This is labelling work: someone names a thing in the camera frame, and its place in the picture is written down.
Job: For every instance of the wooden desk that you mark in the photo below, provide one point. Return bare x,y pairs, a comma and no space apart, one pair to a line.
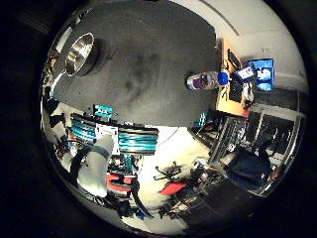
228,102

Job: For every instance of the shiny metal bowl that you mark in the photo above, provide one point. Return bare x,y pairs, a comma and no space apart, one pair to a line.
78,54

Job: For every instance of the blue lit monitor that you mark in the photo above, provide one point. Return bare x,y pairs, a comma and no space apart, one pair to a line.
265,75

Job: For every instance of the white fiducial tag sheet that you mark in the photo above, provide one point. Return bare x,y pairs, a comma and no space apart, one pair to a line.
110,132

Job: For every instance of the grape drink bottle blue cap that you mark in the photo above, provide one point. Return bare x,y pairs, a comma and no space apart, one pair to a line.
204,81

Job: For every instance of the open laptop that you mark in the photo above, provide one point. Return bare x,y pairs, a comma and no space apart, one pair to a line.
243,73

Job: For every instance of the red and black chair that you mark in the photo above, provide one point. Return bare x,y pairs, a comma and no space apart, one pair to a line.
119,182

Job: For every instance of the black rack with teal stripes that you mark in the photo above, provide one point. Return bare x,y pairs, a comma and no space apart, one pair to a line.
135,140

